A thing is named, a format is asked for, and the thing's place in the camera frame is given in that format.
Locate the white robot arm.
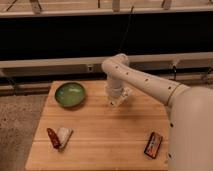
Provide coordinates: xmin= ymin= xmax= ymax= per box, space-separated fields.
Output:
xmin=102 ymin=54 xmax=213 ymax=171

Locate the brown snack bar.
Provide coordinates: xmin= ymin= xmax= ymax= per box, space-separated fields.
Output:
xmin=47 ymin=128 xmax=61 ymax=149

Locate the wooden cutting board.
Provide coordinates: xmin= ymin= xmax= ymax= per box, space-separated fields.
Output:
xmin=25 ymin=81 xmax=169 ymax=171

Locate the black hanging cable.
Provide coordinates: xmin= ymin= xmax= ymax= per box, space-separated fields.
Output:
xmin=117 ymin=5 xmax=135 ymax=55

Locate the green ceramic bowl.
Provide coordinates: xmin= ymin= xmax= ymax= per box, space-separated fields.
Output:
xmin=55 ymin=82 xmax=86 ymax=107

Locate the black orange candy box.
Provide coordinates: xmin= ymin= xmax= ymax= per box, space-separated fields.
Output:
xmin=144 ymin=132 xmax=163 ymax=159

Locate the white plastic bottle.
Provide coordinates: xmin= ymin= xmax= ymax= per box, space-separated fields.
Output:
xmin=110 ymin=87 xmax=132 ymax=107

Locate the white wrapped snack packet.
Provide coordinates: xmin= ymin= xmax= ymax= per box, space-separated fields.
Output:
xmin=57 ymin=127 xmax=73 ymax=149

